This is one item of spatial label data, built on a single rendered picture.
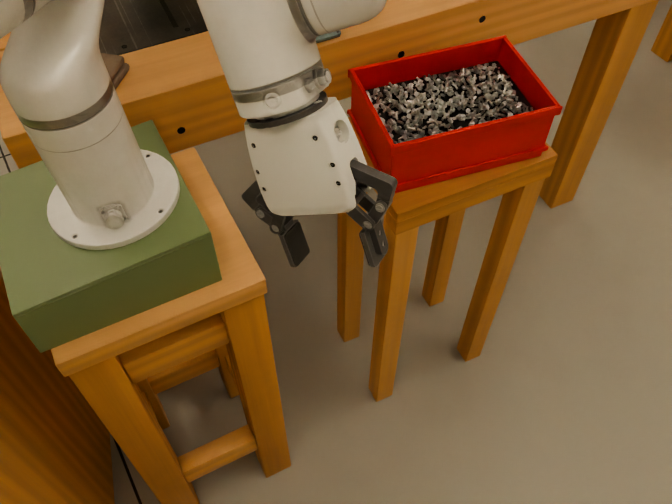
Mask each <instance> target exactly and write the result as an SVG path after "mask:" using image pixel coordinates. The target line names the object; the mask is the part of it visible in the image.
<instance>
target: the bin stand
mask: <svg viewBox="0 0 672 504"><path fill-rule="evenodd" d="M545 144H546V146H548V147H549V148H548V150H547V151H544V152H542V154H541V156H538V157H534V158H531V159H527V160H523V161H519V162H515V163H511V164H507V165H503V166H499V167H496V168H492V169H488V170H484V171H480V172H476V173H472V174H468V175H464V176H460V177H457V178H453V179H449V180H445V181H441V182H437V183H433V184H429V185H425V186H422V187H418V188H414V189H410V190H406V191H402V192H398V193H395V194H394V197H393V202H392V204H391V205H390V207H389V208H388V210H387V211H386V214H385V215H384V221H383V228H384V231H385V235H386V238H387V241H388V251H387V253H386V255H385V256H384V258H383V259H382V261H381V262H380V265H379V276H378V287H377V298H376V309H375V321H374V332H373V343H372V354H371V365H370V376H369V390H370V391H371V393H372V395H373V397H374V399H375V401H376V402H378V401H380V400H382V399H384V398H387V397H389V396H391V395H392V393H393V386H394V380H395V374H396V367H397V361H398V355H399V349H400V342H401V336H402V330H403V324H404V317H405V311H406V305H407V299H408V292H409V286H410V280H411V273H412V267H413V261H414V255H415V248H416V242H417V236H418V230H419V226H421V225H424V224H427V223H429V222H432V221H435V220H436V222H435V227H434V232H433V237H432V243H431V248H430V253H429V258H428V264H427V269H426V274H425V280H424V285H423V290H422V296H423V298H424V299H425V301H426V302H427V304H428V305H429V307H431V306H433V305H435V304H438V303H440V302H443V301H444V297H445V293H446V289H447V285H448V280H449V276H450V272H451V268H452V264H453V260H454V256H455V251H456V247H457V243H458V239H459V235H460V231H461V227H462V222H463V218H464V214H465V210H466V208H469V207H471V206H474V205H476V204H479V203H482V202H484V201H487V200H490V199H492V198H495V197H497V196H500V195H503V196H502V200H501V203H500V206H499V210H498V213H497V216H496V220H495V223H494V226H493V229H492V233H491V236H490V239H489V243H488V246H487V249H486V253H485V256H484V259H483V263H482V266H481V269H480V272H479V276H478V279H477V282H476V286H475V289H474V292H473V296H472V299H471V302H470V305H469V309H468V312H467V315H466V319H465V322H464V325H463V329H462V332H461V335H460V339H459V342H458V345H457V350H458V351H459V353H460V355H461V356H462V358H463V359H464V361H465V362H467V361H469V360H471V359H474V358H476V357H478V356H480V354H481V351H482V349H483V346H484V343H485V340H486V338H487V335H488V332H489V329H490V327H491V324H492V321H493V319H494V316H495V313H496V310H497V308H498V305H499V302H500V300H501V297H502V294H503V291H504V289H505V286H506V283H507V281H508V278H509V275H510V272H511V270H512V267H513V264H514V262H515V259H516V256H517V253H518V251H519V248H520V245H521V243H522V240H523V237H524V234H525V232H526V229H527V226H528V224H529V221H530V218H531V215H532V213H533V210H534V207H535V204H536V202H537V199H538V196H539V194H540V191H541V188H542V185H543V183H544V180H545V178H547V177H550V175H551V173H552V170H553V167H554V163H555V162H556V159H557V157H558V154H557V153H556V152H555V151H554V150H553V149H552V148H551V147H550V146H549V145H548V143H547V142H545ZM362 229H363V228H362V227H361V226H360V225H359V224H358V223H357V222H355V221H354V220H353V219H352V218H351V217H350V216H349V215H348V214H347V213H338V222H337V330H338V332H339V334H340V336H341V338H342V340H343V341H344V342H347V341H349V340H352V339H354V338H357V337H359V333H360V315H361V297H362V280H363V262H364V249H363V246H362V243H361V239H360V236H359V233H360V231H361V230H362Z"/></svg>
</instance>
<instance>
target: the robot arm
mask: <svg viewBox="0 0 672 504"><path fill-rule="evenodd" d="M104 2H105V0H0V39H1V38H3V37H4V36H5V35H7V34H8V33H10V32H11V34H10V36H9V39H8V42H7V45H6V47H5V50H4V53H3V56H2V60H1V64H0V84H1V86H2V89H3V91H4V93H5V96H6V97H7V99H8V101H9V103H10V105H11V107H12V108H13V110H14V112H15V114H16V115H17V117H18V118H19V120H20V122H21V124H22V125H23V127H24V129H25V131H26V132H27V134H28V136H29V137H30V139H31V141H32V143H33V144H34V146H35V148H36V150H37V151H38V153H39V155H40V156H41V158H42V160H43V162H44V163H45V165H46V167H47V168H48V170H49V172H50V174H51V175H52V177H53V179H54V180H55V182H56V184H57V185H56V186H55V187H54V189H53V191H52V193H51V195H50V197H49V201H48V204H47V216H48V221H49V223H50V225H51V227H52V229H53V230H54V232H55V233H56V234H57V235H58V236H59V237H60V238H61V239H62V240H63V241H65V242H66V243H68V244H70V245H73V246H75V247H78V248H83V249H87V250H105V249H113V248H118V247H122V246H125V245H128V244H131V243H133V242H136V241H138V240H140V239H142V238H144V237H146V236H147V235H149V234H150V233H152V232H153V231H154V230H156V229H157V228H158V227H159V226H160V225H162V224H163V223H164V222H165V221H166V219H167V218H168V217H169V216H170V215H171V213H172V211H173V210H174V208H175V206H176V204H177V201H178V198H179V193H180V183H179V179H178V176H177V174H176V171H175V169H174V167H173V166H172V165H171V163H170V162H169V161H167V160H166V159H165V158H164V157H162V156H160V155H158V154H156V153H154V152H151V151H148V150H142V149H140V148H139V145H138V143H137V141H136V138H135V136H134V133H133V131H132V129H131V126H130V124H129V121H128V119H127V117H126V114H125V112H124V110H123V107H122V105H121V102H120V100H119V97H118V95H117V92H116V90H115V88H114V85H113V83H112V81H111V78H110V76H109V73H108V71H107V68H106V66H105V64H104V61H103V59H102V56H101V53H100V49H99V33H100V26H101V21H102V15H103V8H104ZM386 2H387V0H197V3H198V6H199V8H200V11H201V14H202V16H203V19H204V22H205V24H206V27H207V30H208V32H209V35H210V38H211V40H212V43H213V46H214V48H215V51H216V54H217V56H218V59H219V61H220V64H221V67H222V69H223V72H224V75H225V77H226V80H227V83H228V85H229V88H230V91H231V93H232V96H233V99H234V101H235V104H236V107H237V109H238V112H239V115H240V116H241V117H242V118H246V119H247V120H246V121H245V123H244V127H245V135H246V140H247V146H248V150H249V154H250V159H251V162H252V166H253V170H254V173H255V176H256V181H255V182H254V183H253V184H252V185H251V186H250V187H249V188H248V189H247V190H246V191H245V192H244V193H243V194H242V199H243V200H244V201H245V202H246V203H247V204H248V205H249V206H250V207H251V209H252V210H255V213H256V216H257V217H258V218H259V219H261V220H262V221H264V222H265V223H266V224H268V225H269V226H270V227H269V228H270V231H271V232H272V233H274V234H278V236H279V238H280V241H281V244H282V246H283V249H284V252H285V254H286V256H287V259H288V262H289V264H290V267H297V266H298V265H299V264H300V263H301V262H302V261H303V260H304V258H305V257H306V256H307V255H308V254H309V252H310V249H309V247H308V244H307V241H306V238H305V235H304V233H303V230H302V227H301V224H300V222H299V221H298V219H294V220H293V216H299V215H320V214H337V213H347V214H348V215H349V216H350V217H351V218H352V219H353V220H354V221H355V222H357V223H358V224H359V225H360V226H361V227H362V228H363V229H362V230H361V231H360V233H359V236H360V239H361V243H362V246H363V249H364V252H365V255H366V258H367V262H368V265H369V266H370V267H377V266H378V265H379V263H380V262H381V261H382V259H383V258H384V256H385V255H386V253H387V251H388V241H387V238H386V235H385V231H384V228H383V225H382V221H381V218H382V217H383V216H384V214H385V212H386V211H387V210H388V208H389V207H390V205H391V204H392V202H393V197H394V194H395V191H396V188H397V184H398V181H397V179H396V178H395V177H393V176H390V175H388V174H386V173H384V172H381V171H379V170H377V169H375V168H372V167H370V166H368V165H367V163H366V160H365V157H364V155H363V152H362V149H361V147H360V144H359V142H358V139H357V137H356V135H355V132H354V130H353V128H352V126H351V124H350V121H349V119H348V117H347V116H346V114H345V112H344V110H343V108H342V107H341V105H340V103H339V102H338V100H337V98H336V97H327V94H326V92H325V91H323V90H324V89H325V88H327V87H328V86H329V84H330V83H331V79H332V77H331V73H330V71H329V69H327V68H326V69H324V67H323V63H322V60H321V57H320V54H319V50H318V47H317V44H316V37H317V36H320V35H323V34H327V33H331V32H334V31H338V30H342V29H345V28H349V27H352V26H355V25H359V24H362V23H364V22H367V21H369V20H371V19H373V18H374V17H376V16H377V15H378V14H379V13H380V12H381V11H382V10H383V8H384V7H385V5H386ZM371 188H374V189H375V190H376V191H377V193H378V195H377V200H376V201H374V200H373V199H372V198H371V197H370V196H369V195H368V194H367V193H366V192H368V191H369V190H370V189H371ZM357 204H359V205H360V206H361V207H362V208H363V209H365V210H366V211H367V212H368V214H367V213H366V212H364V211H363V210H362V209H361V208H360V207H359V206H358V205H357Z"/></svg>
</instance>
